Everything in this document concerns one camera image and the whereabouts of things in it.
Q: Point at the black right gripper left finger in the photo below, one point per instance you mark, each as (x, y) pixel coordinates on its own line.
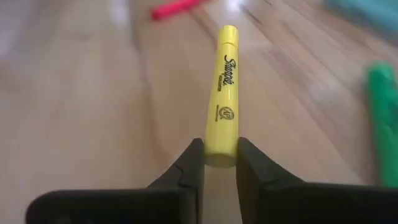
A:
(140, 205)

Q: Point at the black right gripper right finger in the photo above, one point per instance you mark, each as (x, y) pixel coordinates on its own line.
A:
(295, 205)

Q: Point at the green highlighter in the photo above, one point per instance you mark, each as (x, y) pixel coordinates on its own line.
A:
(384, 124)

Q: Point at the yellow Sharpie highlighter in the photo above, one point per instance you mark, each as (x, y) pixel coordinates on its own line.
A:
(222, 93)

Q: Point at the pink highlighter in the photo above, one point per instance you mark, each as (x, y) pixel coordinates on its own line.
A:
(171, 9)

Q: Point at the thick teal marker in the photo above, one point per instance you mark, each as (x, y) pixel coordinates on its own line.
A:
(367, 12)

